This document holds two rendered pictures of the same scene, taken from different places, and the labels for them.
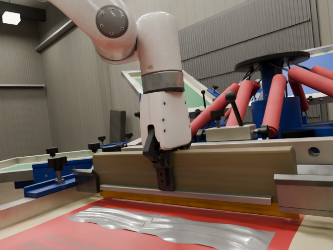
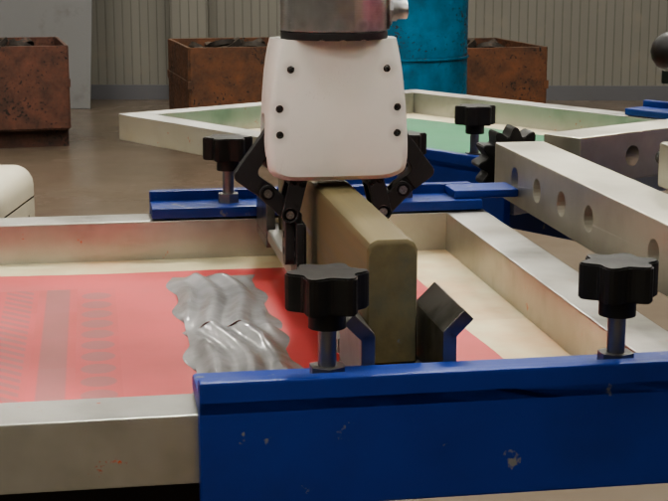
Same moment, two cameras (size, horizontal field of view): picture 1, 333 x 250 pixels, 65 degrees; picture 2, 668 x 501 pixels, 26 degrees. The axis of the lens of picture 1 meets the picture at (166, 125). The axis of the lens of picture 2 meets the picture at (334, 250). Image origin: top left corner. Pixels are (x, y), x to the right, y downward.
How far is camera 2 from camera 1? 0.77 m
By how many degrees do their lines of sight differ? 46
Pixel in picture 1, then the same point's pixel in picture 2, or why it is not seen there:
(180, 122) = (344, 118)
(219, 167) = (337, 250)
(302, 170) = (432, 303)
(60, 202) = (210, 247)
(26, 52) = not seen: outside the picture
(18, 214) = (108, 242)
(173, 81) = (316, 18)
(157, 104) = (272, 71)
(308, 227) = not seen: hidden behind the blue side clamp
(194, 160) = (326, 221)
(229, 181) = not seen: hidden behind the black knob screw
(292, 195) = (344, 339)
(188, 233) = (209, 354)
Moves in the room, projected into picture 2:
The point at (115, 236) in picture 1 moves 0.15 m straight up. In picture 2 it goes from (151, 326) to (146, 120)
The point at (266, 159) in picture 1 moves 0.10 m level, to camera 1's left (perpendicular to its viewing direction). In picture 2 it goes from (357, 253) to (247, 231)
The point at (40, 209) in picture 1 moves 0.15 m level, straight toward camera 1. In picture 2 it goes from (158, 247) to (77, 283)
